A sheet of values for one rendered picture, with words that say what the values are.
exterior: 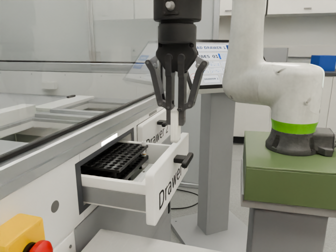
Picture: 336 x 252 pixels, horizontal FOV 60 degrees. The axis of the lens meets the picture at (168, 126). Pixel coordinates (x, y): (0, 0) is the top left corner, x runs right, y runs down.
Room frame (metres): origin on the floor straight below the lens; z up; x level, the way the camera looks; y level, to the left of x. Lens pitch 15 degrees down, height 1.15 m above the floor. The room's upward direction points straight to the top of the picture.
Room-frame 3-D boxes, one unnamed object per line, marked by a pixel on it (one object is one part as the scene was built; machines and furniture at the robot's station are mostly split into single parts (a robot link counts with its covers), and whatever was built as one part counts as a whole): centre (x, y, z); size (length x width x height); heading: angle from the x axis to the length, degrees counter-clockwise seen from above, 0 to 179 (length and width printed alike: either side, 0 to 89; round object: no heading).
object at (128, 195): (0.69, 0.19, 0.86); 0.40 x 0.26 x 0.06; 73
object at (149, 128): (0.97, 0.04, 0.87); 0.29 x 0.02 x 0.11; 163
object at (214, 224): (1.60, -0.30, 0.51); 0.50 x 0.45 x 1.02; 21
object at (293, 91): (0.84, -0.36, 1.02); 0.16 x 0.13 x 0.19; 52
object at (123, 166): (0.66, 0.09, 0.90); 0.18 x 0.02 x 0.01; 163
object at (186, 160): (0.62, -0.03, 0.91); 0.07 x 0.04 x 0.01; 163
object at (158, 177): (0.63, -0.01, 0.87); 0.29 x 0.02 x 0.11; 163
